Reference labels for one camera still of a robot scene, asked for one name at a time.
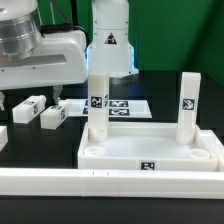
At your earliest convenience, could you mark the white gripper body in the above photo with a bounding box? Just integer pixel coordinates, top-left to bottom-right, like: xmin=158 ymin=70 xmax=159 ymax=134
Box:
xmin=0 ymin=31 xmax=87 ymax=90

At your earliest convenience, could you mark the white desk top tray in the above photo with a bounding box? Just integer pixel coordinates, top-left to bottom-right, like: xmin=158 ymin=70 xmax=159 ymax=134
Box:
xmin=77 ymin=122 xmax=218 ymax=172

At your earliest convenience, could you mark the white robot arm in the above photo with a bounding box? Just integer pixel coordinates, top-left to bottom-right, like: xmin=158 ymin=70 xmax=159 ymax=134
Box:
xmin=0 ymin=0 xmax=138 ymax=91

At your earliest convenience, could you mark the white left fence piece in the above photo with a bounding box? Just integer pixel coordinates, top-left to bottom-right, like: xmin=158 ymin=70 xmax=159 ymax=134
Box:
xmin=0 ymin=126 xmax=8 ymax=152

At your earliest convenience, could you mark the tag sheet on table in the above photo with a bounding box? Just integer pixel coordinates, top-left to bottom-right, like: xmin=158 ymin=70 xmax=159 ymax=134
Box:
xmin=65 ymin=99 xmax=152 ymax=119

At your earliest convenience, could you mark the white front fence bar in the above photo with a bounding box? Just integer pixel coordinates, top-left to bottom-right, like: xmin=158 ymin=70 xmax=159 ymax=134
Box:
xmin=0 ymin=168 xmax=224 ymax=199

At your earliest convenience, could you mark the white fence bar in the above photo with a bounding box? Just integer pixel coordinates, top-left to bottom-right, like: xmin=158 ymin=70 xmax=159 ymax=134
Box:
xmin=0 ymin=168 xmax=224 ymax=199
xmin=201 ymin=130 xmax=224 ymax=173

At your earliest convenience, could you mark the white right fence bar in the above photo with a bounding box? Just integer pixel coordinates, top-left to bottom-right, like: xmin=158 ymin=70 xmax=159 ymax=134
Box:
xmin=201 ymin=130 xmax=224 ymax=173

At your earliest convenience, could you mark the black cable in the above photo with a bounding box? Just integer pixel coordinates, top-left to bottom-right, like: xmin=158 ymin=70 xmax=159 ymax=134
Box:
xmin=49 ymin=0 xmax=91 ymax=44

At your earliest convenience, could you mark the white cable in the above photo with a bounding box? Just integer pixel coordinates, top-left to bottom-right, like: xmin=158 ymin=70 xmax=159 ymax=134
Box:
xmin=49 ymin=0 xmax=58 ymax=25

